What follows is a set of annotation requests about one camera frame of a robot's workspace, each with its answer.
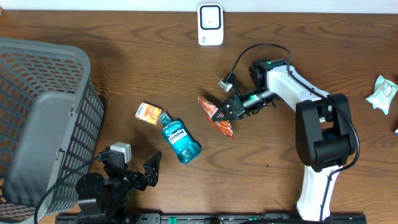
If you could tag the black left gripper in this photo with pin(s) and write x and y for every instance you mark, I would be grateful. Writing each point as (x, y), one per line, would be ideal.
(152, 173)

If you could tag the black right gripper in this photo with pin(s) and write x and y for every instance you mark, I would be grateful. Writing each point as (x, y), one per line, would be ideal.
(236, 108)

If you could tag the blue Listerine mouthwash bottle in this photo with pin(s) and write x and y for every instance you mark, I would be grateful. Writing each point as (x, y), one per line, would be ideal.
(179, 138)

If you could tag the orange Kleenex tissue pack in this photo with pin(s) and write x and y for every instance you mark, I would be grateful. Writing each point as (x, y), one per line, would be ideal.
(148, 113)

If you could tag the teal white pack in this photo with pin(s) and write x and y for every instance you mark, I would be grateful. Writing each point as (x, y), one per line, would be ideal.
(384, 91)

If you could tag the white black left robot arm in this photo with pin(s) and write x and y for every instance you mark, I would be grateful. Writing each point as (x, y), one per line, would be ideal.
(103, 200)

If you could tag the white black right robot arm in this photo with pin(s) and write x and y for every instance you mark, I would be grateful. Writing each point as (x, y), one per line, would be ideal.
(324, 136)

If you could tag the white barcode scanner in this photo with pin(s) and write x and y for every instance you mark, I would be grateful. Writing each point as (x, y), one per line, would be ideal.
(210, 24)

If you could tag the grey plastic basket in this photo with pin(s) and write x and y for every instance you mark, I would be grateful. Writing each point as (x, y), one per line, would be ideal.
(51, 116)

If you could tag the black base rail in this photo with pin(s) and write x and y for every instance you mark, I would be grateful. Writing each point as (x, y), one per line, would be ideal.
(156, 218)

